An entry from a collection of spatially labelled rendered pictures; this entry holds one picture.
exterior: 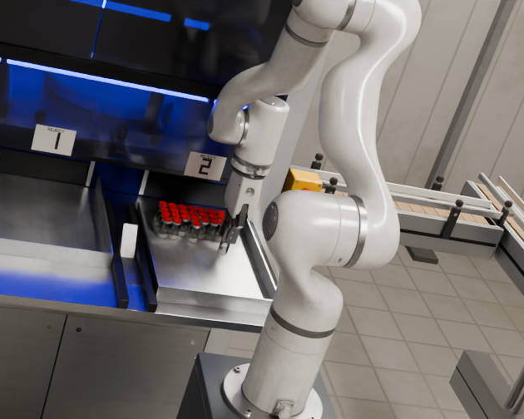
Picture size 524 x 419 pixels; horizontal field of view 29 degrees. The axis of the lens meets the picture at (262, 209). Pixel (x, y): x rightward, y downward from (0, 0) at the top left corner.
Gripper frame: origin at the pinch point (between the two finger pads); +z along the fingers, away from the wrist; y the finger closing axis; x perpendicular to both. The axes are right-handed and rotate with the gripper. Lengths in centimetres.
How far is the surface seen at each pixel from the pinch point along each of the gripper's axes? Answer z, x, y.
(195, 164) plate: -8.3, 7.6, 13.6
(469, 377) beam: 43, -86, 16
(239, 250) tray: 5.7, -4.4, 2.3
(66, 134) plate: -10.1, 36.9, 13.6
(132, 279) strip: 5.8, 22.0, -15.7
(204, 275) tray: 5.8, 6.0, -10.4
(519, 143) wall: 36, -191, 196
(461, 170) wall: 55, -169, 197
